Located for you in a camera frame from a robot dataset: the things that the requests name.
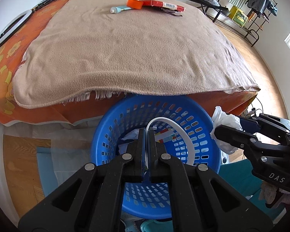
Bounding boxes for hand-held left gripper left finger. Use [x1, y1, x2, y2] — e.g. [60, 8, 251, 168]
[18, 129, 145, 232]

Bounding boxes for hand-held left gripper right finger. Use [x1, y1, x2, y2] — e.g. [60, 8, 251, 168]
[148, 129, 273, 232]

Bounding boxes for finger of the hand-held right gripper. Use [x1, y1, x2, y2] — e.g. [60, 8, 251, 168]
[237, 113, 290, 137]
[214, 125, 290, 165]

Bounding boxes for white plastic bag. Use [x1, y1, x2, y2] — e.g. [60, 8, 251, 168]
[210, 106, 244, 154]

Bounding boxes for white tissue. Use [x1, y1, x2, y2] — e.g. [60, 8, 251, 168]
[121, 129, 140, 142]

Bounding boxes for white curved tube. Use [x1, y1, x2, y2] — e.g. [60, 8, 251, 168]
[145, 117, 196, 167]

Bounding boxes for blue plastic laundry basket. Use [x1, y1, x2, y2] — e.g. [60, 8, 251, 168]
[90, 94, 221, 219]

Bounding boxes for dark candy wrapper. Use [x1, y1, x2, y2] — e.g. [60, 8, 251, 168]
[161, 7, 183, 17]

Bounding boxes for white squeeze tube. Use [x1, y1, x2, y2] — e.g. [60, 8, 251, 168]
[110, 5, 131, 14]

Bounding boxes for red cardboard box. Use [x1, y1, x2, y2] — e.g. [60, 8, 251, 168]
[140, 0, 185, 12]

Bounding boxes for teal floor mat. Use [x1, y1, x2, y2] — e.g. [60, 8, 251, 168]
[219, 159, 288, 232]

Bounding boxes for translucent white sheet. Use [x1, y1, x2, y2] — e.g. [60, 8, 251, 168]
[0, 118, 102, 194]

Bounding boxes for teal plastic object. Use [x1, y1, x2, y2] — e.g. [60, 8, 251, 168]
[140, 220, 173, 232]

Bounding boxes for black metal clothes rack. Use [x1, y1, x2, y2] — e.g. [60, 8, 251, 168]
[213, 0, 278, 47]

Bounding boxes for beige fleece blanket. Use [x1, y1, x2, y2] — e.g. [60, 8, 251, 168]
[13, 0, 261, 109]

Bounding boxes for light blue floor mat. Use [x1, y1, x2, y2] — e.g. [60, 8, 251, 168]
[36, 146, 58, 191]

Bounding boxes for yellow plastic crate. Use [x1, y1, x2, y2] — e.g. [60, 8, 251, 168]
[229, 6, 249, 27]

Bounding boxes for teal hanging garment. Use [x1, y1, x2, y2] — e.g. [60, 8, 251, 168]
[267, 0, 278, 16]

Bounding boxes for black folding chair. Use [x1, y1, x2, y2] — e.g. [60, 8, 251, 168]
[164, 0, 229, 23]

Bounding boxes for orange floral bed sheet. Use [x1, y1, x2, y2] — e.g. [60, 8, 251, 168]
[0, 0, 259, 126]

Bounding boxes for white ring light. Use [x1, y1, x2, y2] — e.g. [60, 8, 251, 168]
[0, 10, 32, 48]

